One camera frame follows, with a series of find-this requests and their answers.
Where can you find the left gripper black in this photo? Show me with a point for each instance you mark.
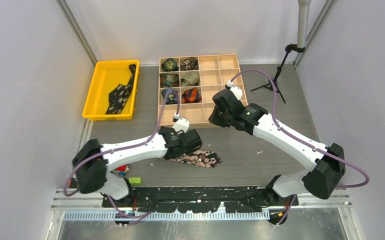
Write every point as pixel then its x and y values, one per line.
pixel 178 133

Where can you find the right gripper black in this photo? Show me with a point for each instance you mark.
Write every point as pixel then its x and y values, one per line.
pixel 214 119

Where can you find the pink floral black tie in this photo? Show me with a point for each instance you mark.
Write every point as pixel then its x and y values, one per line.
pixel 200 158

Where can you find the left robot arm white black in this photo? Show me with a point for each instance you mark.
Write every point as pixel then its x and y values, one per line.
pixel 94 162

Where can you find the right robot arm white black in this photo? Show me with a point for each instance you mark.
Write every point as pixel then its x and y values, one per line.
pixel 321 172

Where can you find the orange navy striped rolled tie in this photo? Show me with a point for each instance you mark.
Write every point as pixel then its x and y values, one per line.
pixel 191 96

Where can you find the blue paisley rolled tie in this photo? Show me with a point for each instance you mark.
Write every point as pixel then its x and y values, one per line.
pixel 169 96

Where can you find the olive paisley rolled tie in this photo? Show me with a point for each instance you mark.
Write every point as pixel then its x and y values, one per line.
pixel 191 78

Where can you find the black mini tripod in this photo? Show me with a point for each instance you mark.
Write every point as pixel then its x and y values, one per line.
pixel 288 49

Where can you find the wooden compartment tray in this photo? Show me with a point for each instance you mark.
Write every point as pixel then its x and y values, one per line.
pixel 215 71

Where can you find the dark brown floral rolled tie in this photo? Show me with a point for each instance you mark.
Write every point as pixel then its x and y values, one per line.
pixel 189 64

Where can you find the green block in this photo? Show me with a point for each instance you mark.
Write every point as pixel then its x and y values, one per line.
pixel 135 180

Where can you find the teal brown rolled tie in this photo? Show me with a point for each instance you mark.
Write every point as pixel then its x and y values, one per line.
pixel 169 80

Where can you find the red toy truck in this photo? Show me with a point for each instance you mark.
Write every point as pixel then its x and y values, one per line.
pixel 121 171

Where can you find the dark green rolled tie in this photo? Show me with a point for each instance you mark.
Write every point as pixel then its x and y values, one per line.
pixel 169 65

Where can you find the black patterned tie in bin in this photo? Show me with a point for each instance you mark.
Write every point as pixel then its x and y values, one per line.
pixel 119 96

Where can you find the yellow plastic bin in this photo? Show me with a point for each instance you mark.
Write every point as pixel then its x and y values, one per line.
pixel 106 77

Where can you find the grey vertical pole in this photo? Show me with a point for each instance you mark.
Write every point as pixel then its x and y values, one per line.
pixel 302 23

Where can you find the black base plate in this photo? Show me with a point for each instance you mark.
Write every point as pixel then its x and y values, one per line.
pixel 237 199

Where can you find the aluminium rail frame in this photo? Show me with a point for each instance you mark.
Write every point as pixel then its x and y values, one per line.
pixel 88 207

